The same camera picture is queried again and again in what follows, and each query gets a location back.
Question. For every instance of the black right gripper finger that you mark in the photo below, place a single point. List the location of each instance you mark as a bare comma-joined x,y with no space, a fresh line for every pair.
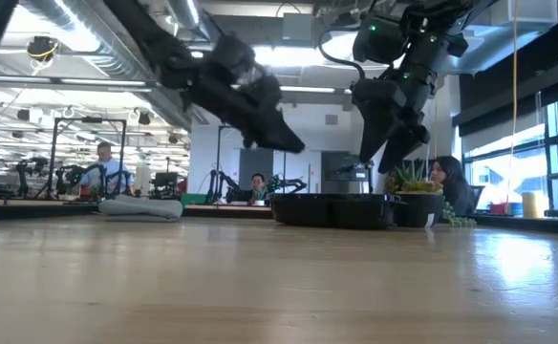
377,134
408,143

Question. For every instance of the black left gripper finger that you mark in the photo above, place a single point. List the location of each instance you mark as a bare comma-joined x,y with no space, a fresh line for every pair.
274,131

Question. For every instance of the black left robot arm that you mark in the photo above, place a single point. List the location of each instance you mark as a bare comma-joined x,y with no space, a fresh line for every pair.
140,28

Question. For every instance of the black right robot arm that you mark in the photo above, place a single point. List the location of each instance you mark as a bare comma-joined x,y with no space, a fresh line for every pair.
451,14

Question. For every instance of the neighbouring station robot arm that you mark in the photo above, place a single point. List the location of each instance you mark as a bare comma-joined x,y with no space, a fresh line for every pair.
288,183
69,175
221,184
22,177

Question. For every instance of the black plastic tupperware container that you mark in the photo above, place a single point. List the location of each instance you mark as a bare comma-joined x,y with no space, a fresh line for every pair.
331,210

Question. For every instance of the grey door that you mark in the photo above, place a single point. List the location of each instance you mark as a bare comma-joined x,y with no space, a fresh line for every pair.
256,165

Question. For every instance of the person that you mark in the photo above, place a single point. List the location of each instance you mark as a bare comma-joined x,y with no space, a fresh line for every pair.
258,184
456,186
104,165

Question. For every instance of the potted green succulent plant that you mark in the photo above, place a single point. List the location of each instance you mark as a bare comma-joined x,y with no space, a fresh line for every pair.
415,205

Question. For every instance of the green box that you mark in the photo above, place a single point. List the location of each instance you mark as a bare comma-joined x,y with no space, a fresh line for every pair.
193,199

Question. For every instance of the long ceiling light bar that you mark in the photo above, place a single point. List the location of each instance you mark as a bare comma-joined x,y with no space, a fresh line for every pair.
92,82

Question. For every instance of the yellow cylindrical bin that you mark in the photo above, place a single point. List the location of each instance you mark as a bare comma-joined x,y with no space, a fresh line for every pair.
533,204

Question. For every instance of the grey folded cloth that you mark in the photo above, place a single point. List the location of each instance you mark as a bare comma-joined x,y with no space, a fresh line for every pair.
140,209

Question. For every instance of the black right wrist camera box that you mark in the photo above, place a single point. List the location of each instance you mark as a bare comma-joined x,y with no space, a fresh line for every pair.
374,98

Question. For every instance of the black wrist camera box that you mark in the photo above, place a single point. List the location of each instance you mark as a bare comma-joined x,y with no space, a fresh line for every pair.
374,98
233,52

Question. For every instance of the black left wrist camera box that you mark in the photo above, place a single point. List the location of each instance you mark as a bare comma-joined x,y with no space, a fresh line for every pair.
233,52

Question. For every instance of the dark wall screen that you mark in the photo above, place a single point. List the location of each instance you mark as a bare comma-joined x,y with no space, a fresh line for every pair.
341,165

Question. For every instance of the black ceiling-mounted camera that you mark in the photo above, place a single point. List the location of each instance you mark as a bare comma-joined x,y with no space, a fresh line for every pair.
42,48

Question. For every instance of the black aluminium table frame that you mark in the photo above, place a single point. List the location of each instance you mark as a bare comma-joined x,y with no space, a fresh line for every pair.
21,211

